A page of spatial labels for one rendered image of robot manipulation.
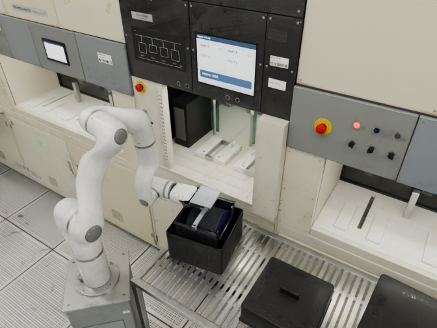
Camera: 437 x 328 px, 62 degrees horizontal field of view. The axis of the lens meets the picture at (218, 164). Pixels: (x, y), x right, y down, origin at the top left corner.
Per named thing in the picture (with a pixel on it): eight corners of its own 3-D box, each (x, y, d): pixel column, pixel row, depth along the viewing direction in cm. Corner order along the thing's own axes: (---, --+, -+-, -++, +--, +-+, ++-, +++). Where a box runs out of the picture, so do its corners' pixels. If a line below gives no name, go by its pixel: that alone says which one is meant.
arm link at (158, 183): (160, 190, 161) (170, 176, 167) (135, 183, 165) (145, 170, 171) (163, 203, 167) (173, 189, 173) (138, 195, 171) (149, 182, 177)
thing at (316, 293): (237, 319, 148) (238, 300, 140) (269, 268, 168) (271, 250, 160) (307, 359, 135) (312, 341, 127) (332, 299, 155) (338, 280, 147)
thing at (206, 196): (198, 221, 191) (196, 174, 172) (235, 232, 184) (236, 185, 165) (176, 256, 173) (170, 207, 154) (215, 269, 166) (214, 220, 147)
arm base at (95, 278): (73, 300, 155) (62, 273, 144) (77, 265, 170) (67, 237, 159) (119, 292, 158) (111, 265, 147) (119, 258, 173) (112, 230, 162)
